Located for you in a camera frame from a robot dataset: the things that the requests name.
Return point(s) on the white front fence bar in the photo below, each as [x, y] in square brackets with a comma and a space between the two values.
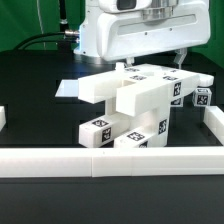
[106, 162]

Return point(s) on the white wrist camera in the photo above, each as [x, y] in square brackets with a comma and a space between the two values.
[117, 6]

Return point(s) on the white chair back frame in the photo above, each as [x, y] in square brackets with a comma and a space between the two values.
[141, 88]

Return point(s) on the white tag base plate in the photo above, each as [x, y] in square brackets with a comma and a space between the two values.
[67, 88]

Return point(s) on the white left fence bar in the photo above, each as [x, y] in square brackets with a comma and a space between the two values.
[2, 117]

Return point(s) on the white tagged cube right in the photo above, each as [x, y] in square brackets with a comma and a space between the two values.
[202, 97]

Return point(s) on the white tagged cube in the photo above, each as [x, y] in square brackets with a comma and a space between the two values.
[202, 97]
[177, 103]

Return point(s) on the white chair seat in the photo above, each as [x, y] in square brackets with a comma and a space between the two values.
[143, 113]

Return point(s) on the white tagged cube left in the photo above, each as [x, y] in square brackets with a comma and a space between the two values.
[177, 103]

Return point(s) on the white fence bar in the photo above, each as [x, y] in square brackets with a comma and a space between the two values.
[214, 120]
[106, 162]
[2, 117]

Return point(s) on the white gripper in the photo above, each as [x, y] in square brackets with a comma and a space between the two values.
[165, 25]

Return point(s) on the white right fence bar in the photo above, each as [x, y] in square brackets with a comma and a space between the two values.
[214, 120]

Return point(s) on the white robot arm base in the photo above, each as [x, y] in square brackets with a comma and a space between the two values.
[87, 47]

